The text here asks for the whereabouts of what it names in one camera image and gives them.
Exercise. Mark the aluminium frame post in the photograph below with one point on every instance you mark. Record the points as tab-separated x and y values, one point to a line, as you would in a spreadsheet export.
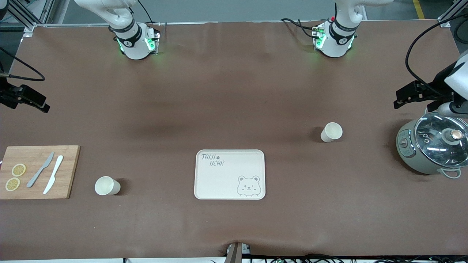
25	14
451	14

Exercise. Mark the green electric cooking pot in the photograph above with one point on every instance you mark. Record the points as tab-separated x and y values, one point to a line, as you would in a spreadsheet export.
407	153

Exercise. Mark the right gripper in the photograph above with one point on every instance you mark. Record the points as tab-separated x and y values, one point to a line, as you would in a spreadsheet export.
8	95

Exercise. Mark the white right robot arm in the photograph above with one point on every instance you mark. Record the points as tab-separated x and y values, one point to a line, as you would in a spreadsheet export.
135	40

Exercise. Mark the brown table cover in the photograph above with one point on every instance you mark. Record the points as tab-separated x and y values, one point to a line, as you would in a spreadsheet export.
219	91

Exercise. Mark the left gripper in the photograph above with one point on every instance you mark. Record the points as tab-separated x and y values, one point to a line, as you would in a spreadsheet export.
438	88

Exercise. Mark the bamboo cutting board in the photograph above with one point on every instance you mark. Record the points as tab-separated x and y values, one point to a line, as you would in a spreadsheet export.
69	171

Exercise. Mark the yellow lemon slice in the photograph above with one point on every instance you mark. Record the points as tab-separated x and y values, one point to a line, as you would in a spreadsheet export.
18	170
12	184

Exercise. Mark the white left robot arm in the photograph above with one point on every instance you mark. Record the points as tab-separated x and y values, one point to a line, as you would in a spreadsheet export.
334	40

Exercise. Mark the grey metal bracket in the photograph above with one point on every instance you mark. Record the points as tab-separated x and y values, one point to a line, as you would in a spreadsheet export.
234	252

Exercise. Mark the grey plastic knife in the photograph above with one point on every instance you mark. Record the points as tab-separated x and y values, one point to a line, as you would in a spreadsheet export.
44	164

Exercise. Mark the white plastic cup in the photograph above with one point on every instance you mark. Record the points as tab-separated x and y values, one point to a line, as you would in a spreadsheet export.
106	186
331	132

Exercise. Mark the glass pot lid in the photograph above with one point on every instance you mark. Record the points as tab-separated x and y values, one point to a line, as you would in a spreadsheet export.
435	138

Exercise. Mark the cream bear print tray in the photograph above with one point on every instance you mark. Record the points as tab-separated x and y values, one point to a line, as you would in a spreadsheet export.
219	179

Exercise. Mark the white plastic knife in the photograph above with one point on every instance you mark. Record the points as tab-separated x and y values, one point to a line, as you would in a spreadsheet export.
55	173

